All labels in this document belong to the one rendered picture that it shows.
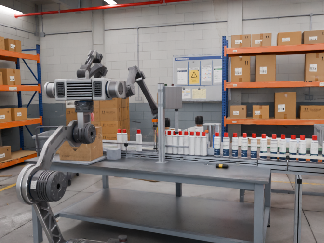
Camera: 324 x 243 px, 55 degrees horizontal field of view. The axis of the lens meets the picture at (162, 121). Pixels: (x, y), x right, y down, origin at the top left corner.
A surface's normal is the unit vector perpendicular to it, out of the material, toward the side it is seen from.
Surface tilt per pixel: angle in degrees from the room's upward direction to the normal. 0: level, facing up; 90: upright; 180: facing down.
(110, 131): 91
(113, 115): 90
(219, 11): 90
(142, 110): 90
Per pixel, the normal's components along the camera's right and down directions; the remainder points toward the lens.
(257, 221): -0.37, 0.09
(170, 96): 0.55, 0.07
